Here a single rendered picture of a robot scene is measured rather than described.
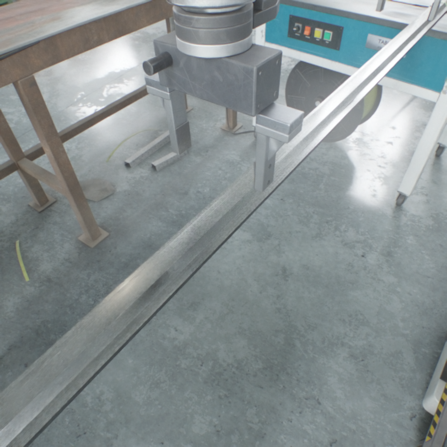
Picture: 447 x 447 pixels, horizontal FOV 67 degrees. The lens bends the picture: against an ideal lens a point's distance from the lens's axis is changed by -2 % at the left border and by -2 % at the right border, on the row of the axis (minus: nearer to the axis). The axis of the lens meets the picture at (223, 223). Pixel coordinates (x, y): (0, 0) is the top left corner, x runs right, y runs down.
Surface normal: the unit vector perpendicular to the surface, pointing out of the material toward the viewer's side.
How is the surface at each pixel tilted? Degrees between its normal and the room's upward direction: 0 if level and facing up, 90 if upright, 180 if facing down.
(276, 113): 0
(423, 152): 90
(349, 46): 90
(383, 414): 0
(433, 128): 90
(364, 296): 0
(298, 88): 90
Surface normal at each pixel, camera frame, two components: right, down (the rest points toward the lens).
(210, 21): -0.06, 0.73
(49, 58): 0.81, 0.41
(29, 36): -0.03, -0.69
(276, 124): -0.60, 0.59
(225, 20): 0.32, 0.68
